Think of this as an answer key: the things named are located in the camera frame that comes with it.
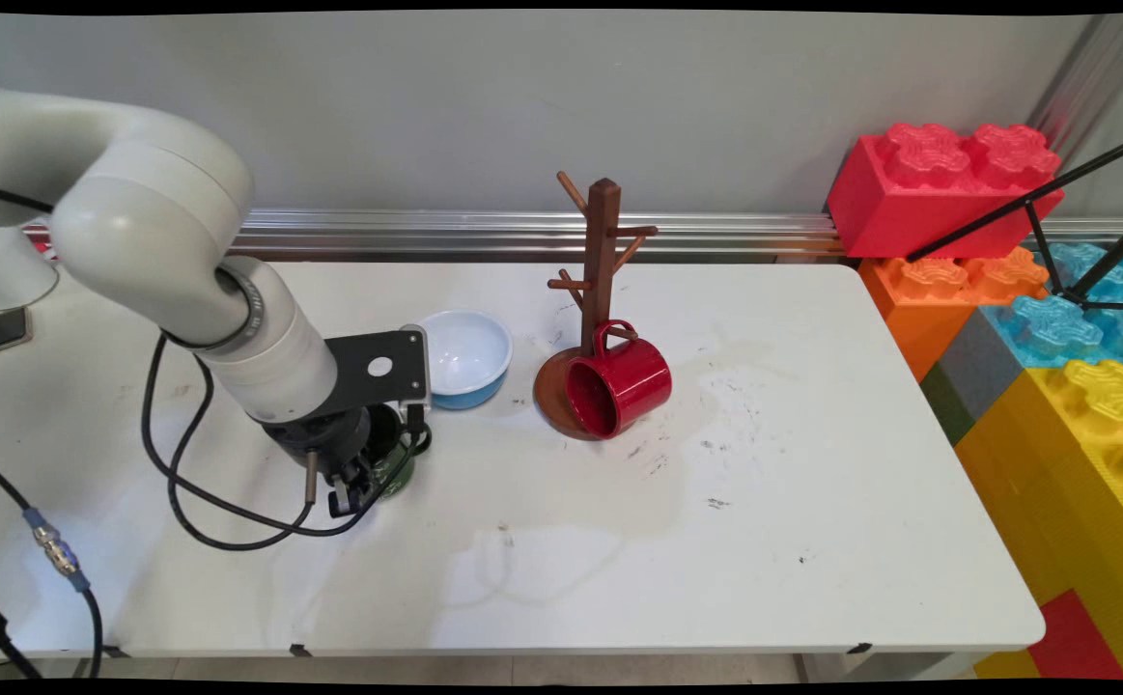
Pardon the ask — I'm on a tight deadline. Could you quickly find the blue and white bowl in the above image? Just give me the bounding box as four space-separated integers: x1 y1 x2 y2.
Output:
416 309 514 411

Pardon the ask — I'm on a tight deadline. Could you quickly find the small red toy block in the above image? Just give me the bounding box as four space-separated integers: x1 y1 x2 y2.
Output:
1026 589 1123 681

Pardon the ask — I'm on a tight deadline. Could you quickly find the green enamel mug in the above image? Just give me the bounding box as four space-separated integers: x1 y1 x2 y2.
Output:
366 403 419 500

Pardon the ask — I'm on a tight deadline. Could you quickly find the red giant toy brick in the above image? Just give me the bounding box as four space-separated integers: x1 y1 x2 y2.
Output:
827 122 1066 260

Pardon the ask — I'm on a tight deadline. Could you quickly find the red ceramic mug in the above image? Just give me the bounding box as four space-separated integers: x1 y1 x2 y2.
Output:
564 320 673 440

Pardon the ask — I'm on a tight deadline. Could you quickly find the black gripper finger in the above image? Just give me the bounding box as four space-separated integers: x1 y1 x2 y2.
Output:
327 461 380 518

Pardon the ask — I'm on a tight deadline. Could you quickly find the yellow giant toy brick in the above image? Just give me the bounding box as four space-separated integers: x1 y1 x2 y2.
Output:
954 359 1123 681

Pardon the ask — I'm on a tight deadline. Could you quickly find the white mug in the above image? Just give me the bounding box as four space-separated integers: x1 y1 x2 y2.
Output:
0 224 60 312

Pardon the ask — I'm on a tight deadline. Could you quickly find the light blue giant toy brick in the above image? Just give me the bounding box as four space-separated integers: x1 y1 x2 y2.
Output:
981 241 1123 370

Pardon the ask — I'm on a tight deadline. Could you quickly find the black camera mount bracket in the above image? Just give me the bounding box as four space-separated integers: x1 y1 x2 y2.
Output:
324 328 427 418

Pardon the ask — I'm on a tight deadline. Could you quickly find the brown wooden mug tree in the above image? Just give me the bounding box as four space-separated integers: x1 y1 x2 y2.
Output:
534 171 660 442

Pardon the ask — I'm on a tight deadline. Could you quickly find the black tripod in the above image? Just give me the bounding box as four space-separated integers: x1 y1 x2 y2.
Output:
906 130 1123 312

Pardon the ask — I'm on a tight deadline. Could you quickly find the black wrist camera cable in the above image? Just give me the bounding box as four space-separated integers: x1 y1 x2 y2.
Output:
141 333 434 553

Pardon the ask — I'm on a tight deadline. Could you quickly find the orange giant toy brick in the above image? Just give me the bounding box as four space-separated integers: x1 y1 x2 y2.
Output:
858 246 1051 382

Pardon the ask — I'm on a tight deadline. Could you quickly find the aluminium upright profile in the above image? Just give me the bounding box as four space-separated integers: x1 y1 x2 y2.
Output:
1026 14 1123 151

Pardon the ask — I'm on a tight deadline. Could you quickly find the grey giant toy brick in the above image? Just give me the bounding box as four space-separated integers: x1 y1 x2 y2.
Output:
938 309 1025 421

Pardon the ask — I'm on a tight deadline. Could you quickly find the dark green giant toy brick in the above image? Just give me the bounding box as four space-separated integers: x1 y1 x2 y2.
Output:
920 365 977 447

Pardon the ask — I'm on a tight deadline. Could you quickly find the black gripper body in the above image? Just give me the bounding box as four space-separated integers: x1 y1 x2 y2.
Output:
262 403 376 486

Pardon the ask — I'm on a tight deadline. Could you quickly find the aluminium rail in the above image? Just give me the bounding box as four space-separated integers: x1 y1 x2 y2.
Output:
25 208 847 264

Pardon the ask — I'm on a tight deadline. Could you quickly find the black cable with metal connector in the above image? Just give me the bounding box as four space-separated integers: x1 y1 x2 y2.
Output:
0 452 103 681

